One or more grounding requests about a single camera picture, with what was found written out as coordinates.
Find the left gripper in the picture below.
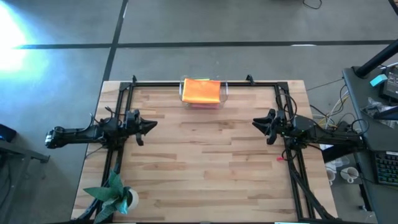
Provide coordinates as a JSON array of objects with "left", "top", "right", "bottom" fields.
[{"left": 123, "top": 119, "right": 159, "bottom": 147}]

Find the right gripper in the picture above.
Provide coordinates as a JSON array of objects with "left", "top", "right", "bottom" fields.
[{"left": 251, "top": 108, "right": 295, "bottom": 146}]

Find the pink microfiber towel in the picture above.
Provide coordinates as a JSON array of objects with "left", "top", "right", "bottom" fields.
[{"left": 190, "top": 103, "right": 220, "bottom": 110}]

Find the orange microfiber towel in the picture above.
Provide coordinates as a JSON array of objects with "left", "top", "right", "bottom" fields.
[{"left": 182, "top": 78, "right": 221, "bottom": 105}]

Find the clear plastic bin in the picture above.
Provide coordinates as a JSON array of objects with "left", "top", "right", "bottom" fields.
[{"left": 179, "top": 75, "right": 229, "bottom": 110}]

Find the white plant pot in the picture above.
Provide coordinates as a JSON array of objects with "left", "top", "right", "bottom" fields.
[{"left": 126, "top": 187, "right": 140, "bottom": 212}]

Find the artificial green plant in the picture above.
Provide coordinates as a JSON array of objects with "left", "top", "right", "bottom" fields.
[{"left": 83, "top": 169, "right": 133, "bottom": 223}]

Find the white mug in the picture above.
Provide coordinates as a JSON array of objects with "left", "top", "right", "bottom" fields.
[
  {"left": 340, "top": 166, "right": 360, "bottom": 184},
  {"left": 325, "top": 166, "right": 337, "bottom": 184}
]

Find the grey side desk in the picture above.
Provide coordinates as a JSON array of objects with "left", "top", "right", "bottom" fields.
[{"left": 341, "top": 65, "right": 398, "bottom": 224}]

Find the clear plastic bag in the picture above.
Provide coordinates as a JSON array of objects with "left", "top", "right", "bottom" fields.
[{"left": 362, "top": 96, "right": 398, "bottom": 128}]

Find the cyan box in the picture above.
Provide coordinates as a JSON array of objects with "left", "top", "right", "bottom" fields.
[{"left": 369, "top": 73, "right": 389, "bottom": 88}]

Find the black pole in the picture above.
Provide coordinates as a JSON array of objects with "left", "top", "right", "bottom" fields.
[{"left": 355, "top": 39, "right": 398, "bottom": 78}]

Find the black backlit keyboard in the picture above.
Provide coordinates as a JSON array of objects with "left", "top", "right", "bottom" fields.
[{"left": 374, "top": 151, "right": 398, "bottom": 187}]

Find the black floor stand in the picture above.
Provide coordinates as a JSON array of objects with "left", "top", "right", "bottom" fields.
[{"left": 0, "top": 123, "right": 50, "bottom": 224}]

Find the black electronic device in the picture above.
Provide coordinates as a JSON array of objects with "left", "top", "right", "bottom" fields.
[{"left": 378, "top": 65, "right": 398, "bottom": 103}]

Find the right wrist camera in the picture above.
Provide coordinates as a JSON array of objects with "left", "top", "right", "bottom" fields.
[{"left": 275, "top": 108, "right": 287, "bottom": 124}]

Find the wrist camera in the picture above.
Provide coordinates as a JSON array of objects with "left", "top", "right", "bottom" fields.
[
  {"left": 275, "top": 108, "right": 287, "bottom": 124},
  {"left": 126, "top": 108, "right": 141, "bottom": 124}
]

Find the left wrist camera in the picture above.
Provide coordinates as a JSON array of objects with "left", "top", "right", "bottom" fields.
[{"left": 126, "top": 108, "right": 141, "bottom": 124}]

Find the black metal table frame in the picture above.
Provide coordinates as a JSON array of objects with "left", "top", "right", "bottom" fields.
[{"left": 101, "top": 74, "right": 338, "bottom": 223}]

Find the black floor cable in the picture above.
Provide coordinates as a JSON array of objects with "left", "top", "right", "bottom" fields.
[{"left": 303, "top": 0, "right": 323, "bottom": 10}]

